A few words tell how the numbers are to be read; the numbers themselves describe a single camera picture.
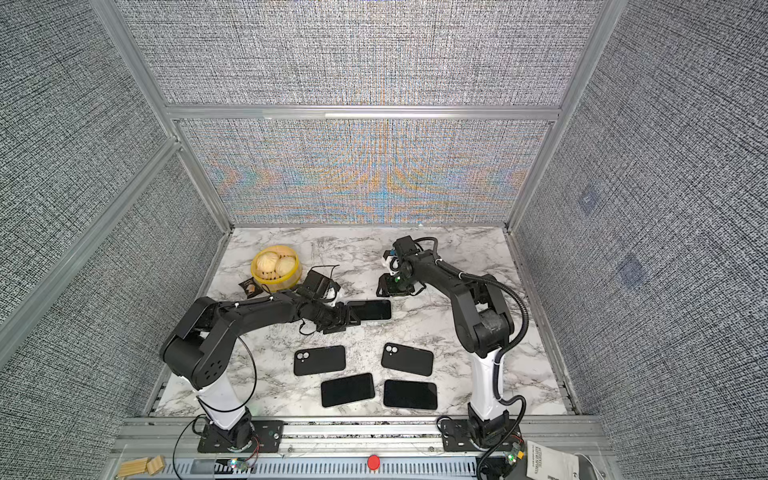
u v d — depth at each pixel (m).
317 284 0.77
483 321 0.53
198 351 0.47
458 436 0.73
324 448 0.73
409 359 0.86
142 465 0.69
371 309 0.95
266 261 1.01
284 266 1.00
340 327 0.82
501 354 0.54
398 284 0.85
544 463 0.69
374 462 0.70
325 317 0.80
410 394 1.06
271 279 1.02
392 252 0.92
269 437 0.73
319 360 0.86
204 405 0.49
